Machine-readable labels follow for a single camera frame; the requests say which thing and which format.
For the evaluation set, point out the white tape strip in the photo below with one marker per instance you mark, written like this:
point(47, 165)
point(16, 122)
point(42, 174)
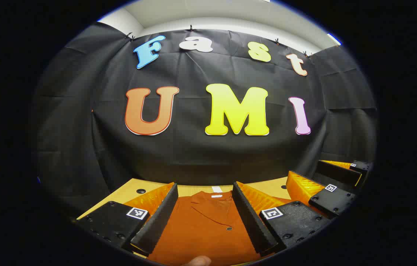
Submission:
point(216, 189)

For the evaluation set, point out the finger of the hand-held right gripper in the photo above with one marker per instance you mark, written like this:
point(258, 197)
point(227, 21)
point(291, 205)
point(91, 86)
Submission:
point(338, 173)
point(332, 201)

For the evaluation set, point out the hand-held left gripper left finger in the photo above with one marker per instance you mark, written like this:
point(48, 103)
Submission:
point(158, 218)

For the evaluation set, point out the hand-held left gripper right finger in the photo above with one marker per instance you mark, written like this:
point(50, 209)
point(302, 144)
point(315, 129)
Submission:
point(251, 221)

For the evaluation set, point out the black backdrop cloth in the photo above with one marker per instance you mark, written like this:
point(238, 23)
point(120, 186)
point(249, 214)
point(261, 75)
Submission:
point(193, 155)

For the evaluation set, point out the ceiling light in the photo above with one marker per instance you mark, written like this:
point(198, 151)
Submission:
point(334, 38)

